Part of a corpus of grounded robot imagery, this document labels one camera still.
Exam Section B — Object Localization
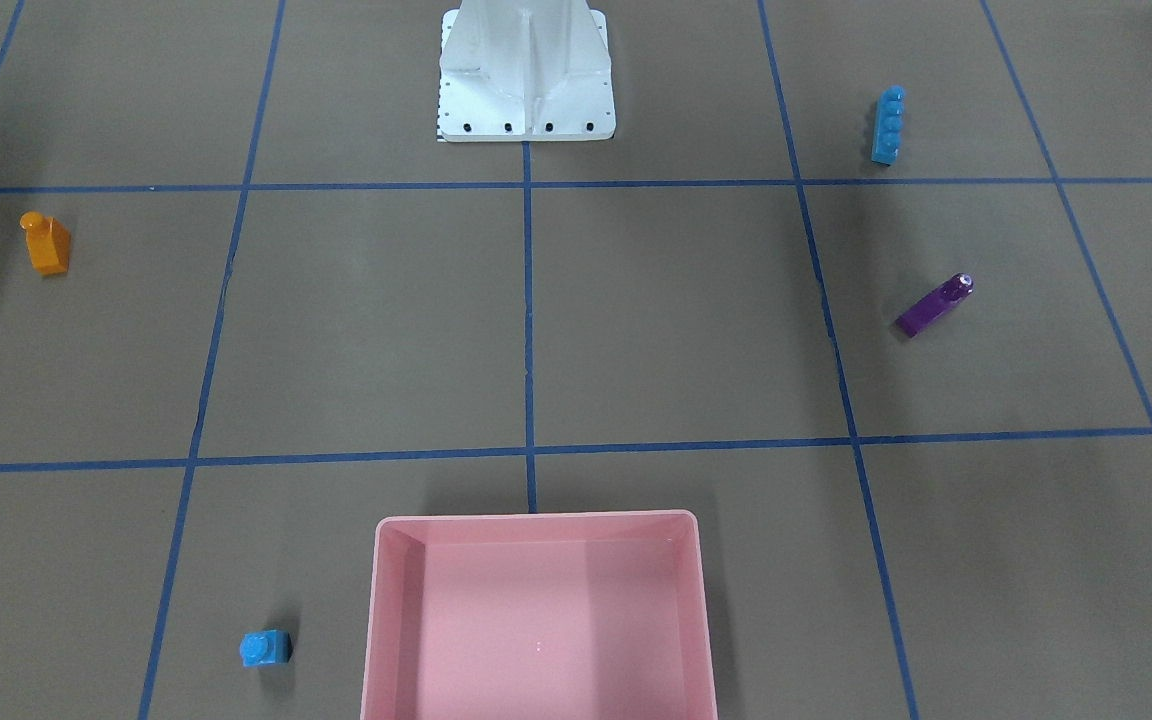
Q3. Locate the purple block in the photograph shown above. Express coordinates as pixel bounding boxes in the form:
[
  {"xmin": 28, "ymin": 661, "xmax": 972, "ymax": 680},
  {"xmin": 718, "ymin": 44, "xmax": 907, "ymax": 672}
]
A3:
[{"xmin": 895, "ymin": 273, "xmax": 973, "ymax": 338}]

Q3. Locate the small blue block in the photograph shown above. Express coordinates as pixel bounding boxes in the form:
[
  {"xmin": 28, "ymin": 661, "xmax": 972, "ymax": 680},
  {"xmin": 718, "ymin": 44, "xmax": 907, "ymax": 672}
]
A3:
[{"xmin": 238, "ymin": 628, "xmax": 291, "ymax": 667}]

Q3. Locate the orange block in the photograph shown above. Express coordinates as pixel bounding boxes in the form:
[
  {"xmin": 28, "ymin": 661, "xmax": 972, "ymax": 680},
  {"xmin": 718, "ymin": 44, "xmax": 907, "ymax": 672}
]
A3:
[{"xmin": 18, "ymin": 211, "xmax": 70, "ymax": 276}]

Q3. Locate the pink plastic box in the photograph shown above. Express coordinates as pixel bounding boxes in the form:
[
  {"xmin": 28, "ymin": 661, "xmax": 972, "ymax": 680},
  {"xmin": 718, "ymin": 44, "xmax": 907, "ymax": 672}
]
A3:
[{"xmin": 361, "ymin": 509, "xmax": 719, "ymax": 719}]

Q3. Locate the long blue stud block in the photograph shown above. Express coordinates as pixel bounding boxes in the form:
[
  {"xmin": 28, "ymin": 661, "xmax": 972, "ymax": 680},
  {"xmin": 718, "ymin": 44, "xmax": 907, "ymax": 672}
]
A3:
[{"xmin": 870, "ymin": 85, "xmax": 905, "ymax": 167}]

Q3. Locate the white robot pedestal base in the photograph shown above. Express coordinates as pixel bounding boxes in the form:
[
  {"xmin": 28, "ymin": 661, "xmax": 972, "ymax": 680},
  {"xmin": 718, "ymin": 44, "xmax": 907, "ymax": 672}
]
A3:
[{"xmin": 435, "ymin": 1, "xmax": 617, "ymax": 143}]

